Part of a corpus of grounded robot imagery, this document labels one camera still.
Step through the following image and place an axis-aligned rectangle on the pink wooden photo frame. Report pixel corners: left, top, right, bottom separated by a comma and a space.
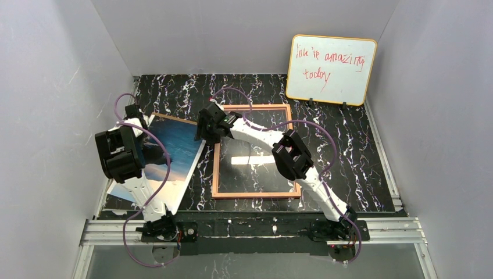
210, 103, 303, 199

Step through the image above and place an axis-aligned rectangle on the aluminium rail at front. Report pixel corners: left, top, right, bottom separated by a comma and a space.
80, 217, 427, 245

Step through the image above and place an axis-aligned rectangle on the clear acrylic sheet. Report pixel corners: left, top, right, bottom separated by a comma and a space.
217, 108, 297, 194

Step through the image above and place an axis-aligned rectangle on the brown backing board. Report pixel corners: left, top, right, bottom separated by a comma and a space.
152, 112, 197, 126

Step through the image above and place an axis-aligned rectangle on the sky and sea photo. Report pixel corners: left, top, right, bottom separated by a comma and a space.
109, 115, 205, 215

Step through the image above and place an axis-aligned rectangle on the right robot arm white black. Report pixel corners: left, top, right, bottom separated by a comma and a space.
195, 102, 357, 225

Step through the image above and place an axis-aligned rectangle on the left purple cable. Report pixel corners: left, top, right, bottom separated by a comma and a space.
115, 93, 182, 268

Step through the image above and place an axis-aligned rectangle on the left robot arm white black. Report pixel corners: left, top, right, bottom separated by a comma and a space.
95, 104, 173, 222

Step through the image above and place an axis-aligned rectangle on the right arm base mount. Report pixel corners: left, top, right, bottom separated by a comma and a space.
307, 221, 370, 246

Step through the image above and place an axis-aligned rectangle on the whiteboard with red writing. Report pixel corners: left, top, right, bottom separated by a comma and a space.
285, 34, 377, 106

